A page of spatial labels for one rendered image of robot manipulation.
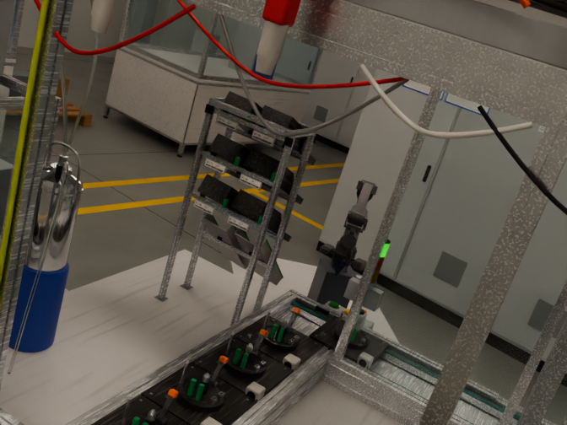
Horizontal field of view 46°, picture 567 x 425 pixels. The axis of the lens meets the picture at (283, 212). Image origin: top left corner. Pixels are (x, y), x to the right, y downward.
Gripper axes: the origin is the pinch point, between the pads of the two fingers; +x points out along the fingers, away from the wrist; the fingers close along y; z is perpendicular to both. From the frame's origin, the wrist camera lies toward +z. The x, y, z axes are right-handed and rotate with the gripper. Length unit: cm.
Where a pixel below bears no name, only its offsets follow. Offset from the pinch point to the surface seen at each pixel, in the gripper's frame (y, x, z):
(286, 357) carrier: 9, 16, 54
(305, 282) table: -24, 27, -36
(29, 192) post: -41, -32, 128
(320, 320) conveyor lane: 2.1, 19.8, 8.4
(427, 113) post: 20, -72, 35
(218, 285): -45, 27, 7
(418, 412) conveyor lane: 52, 22, 34
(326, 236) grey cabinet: -106, 90, -298
